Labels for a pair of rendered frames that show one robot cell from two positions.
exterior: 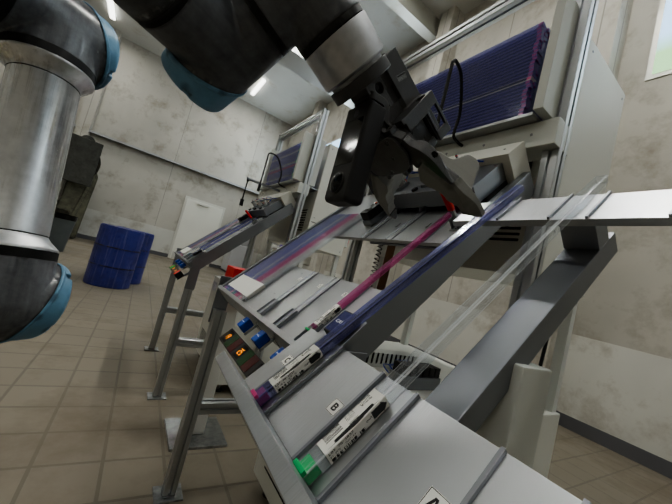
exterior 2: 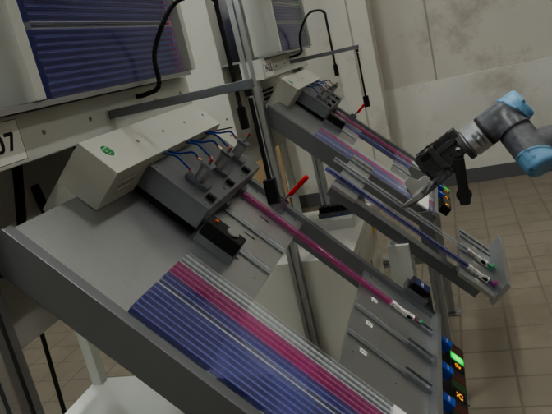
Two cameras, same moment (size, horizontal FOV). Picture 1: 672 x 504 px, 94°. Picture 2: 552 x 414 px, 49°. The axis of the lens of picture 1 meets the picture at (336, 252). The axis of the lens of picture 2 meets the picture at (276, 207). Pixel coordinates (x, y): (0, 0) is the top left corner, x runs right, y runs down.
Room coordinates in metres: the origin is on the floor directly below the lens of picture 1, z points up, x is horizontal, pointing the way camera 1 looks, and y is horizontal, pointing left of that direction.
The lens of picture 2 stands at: (1.58, 0.79, 1.37)
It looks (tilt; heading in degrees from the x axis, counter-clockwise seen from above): 14 degrees down; 230
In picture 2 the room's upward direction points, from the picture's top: 13 degrees counter-clockwise
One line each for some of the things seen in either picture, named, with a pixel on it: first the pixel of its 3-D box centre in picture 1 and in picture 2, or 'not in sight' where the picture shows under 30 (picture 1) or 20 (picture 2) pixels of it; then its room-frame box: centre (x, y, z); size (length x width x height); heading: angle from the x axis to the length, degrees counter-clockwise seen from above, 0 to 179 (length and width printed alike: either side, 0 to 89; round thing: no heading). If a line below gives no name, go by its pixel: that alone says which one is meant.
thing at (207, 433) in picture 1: (218, 349); not in sight; (1.50, 0.41, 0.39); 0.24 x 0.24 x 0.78; 33
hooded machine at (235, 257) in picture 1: (239, 252); not in sight; (11.04, 3.28, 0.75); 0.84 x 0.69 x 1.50; 122
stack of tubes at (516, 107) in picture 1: (463, 108); (82, 16); (1.02, -0.30, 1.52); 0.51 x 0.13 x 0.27; 33
